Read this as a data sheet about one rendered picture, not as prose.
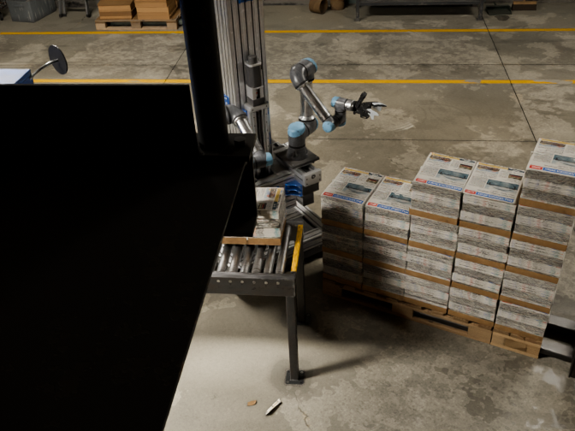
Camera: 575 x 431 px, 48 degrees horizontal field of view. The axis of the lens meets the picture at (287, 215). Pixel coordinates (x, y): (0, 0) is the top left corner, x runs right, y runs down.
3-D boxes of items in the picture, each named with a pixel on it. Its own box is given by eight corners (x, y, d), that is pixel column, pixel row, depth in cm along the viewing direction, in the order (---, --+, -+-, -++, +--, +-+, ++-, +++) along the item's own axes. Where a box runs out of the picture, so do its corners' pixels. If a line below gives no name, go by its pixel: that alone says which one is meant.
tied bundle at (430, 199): (427, 183, 410) (429, 151, 397) (473, 193, 398) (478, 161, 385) (408, 215, 383) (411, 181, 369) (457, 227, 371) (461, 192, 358)
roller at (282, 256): (292, 230, 389) (292, 223, 386) (283, 281, 350) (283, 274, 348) (283, 230, 389) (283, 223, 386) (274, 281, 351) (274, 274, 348)
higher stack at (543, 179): (502, 306, 434) (536, 135, 360) (549, 319, 422) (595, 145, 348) (489, 345, 407) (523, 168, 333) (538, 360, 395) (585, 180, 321)
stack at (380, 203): (343, 261, 480) (344, 165, 433) (503, 306, 434) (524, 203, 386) (321, 293, 452) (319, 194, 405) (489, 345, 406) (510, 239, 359)
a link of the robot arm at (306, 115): (293, 137, 450) (291, 61, 418) (305, 127, 460) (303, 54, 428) (309, 140, 444) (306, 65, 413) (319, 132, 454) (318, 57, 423)
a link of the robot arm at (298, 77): (290, 66, 407) (335, 128, 412) (299, 60, 414) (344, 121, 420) (279, 75, 415) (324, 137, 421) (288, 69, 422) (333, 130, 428)
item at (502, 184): (477, 162, 384) (477, 161, 384) (526, 171, 373) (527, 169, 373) (461, 193, 357) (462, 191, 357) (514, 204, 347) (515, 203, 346)
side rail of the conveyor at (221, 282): (296, 290, 354) (295, 274, 348) (295, 297, 350) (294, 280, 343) (62, 281, 369) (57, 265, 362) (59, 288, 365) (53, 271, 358)
